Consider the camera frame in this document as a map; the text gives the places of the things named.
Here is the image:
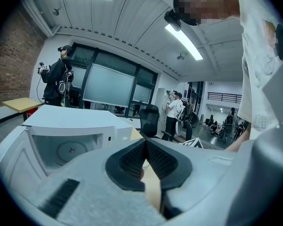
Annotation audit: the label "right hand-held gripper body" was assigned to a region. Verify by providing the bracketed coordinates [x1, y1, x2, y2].
[181, 137, 205, 150]

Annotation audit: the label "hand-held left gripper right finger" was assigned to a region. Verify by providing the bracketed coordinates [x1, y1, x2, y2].
[146, 137, 257, 226]

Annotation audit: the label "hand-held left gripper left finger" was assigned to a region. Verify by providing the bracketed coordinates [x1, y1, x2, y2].
[10, 137, 167, 226]

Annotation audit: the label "white microwave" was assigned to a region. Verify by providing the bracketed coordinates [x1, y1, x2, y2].
[0, 104, 142, 186]

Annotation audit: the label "person's right forearm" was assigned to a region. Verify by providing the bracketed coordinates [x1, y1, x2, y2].
[225, 123, 252, 153]

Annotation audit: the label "glass microwave turntable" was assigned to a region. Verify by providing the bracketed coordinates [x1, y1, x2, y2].
[57, 142, 87, 162]

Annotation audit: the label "black office chair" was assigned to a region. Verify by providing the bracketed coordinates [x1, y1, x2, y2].
[160, 121, 194, 143]
[138, 104, 161, 140]

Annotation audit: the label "black balcony railing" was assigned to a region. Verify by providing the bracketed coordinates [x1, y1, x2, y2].
[207, 91, 243, 104]

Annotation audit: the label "grey projector screen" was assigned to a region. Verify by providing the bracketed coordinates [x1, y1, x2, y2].
[82, 63, 135, 108]

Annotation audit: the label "yellow table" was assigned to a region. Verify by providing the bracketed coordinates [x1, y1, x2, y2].
[1, 97, 44, 114]

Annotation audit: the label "long ceiling light strip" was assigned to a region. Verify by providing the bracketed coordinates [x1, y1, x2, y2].
[164, 24, 204, 61]

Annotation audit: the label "person's white printed shirt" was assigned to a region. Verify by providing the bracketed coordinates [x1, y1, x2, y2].
[234, 0, 283, 140]

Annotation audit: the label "person's head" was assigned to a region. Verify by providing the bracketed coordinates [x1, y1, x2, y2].
[173, 0, 241, 27]

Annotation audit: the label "white ceiling pipes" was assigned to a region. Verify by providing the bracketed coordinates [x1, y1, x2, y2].
[23, 0, 61, 37]

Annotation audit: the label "black cable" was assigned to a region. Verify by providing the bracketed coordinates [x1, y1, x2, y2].
[36, 74, 46, 102]

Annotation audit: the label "black head-worn camera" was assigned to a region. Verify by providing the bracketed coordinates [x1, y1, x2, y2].
[164, 9, 183, 32]

